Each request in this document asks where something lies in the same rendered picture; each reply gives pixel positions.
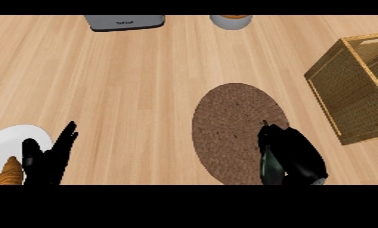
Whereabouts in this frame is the round brown woven placemat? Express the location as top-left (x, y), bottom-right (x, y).
top-left (191, 82), bottom-right (291, 186)

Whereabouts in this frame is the grey appliance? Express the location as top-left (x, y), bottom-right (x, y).
top-left (83, 14), bottom-right (167, 33)

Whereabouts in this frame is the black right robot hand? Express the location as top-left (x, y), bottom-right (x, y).
top-left (257, 119), bottom-right (330, 186)

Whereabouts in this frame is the golden brown croissant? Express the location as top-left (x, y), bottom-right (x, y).
top-left (0, 155), bottom-right (27, 186)

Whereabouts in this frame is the dark eggplant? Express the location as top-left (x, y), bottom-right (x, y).
top-left (259, 143), bottom-right (287, 186)

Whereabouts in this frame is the grey pot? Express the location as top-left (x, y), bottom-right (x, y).
top-left (209, 14), bottom-right (254, 31)

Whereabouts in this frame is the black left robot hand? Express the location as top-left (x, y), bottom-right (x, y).
top-left (21, 120), bottom-right (80, 186)

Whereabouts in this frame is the white plate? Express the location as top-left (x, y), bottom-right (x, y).
top-left (0, 124), bottom-right (55, 173)

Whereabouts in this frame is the square wicker basket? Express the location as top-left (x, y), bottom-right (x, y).
top-left (303, 33), bottom-right (378, 146)

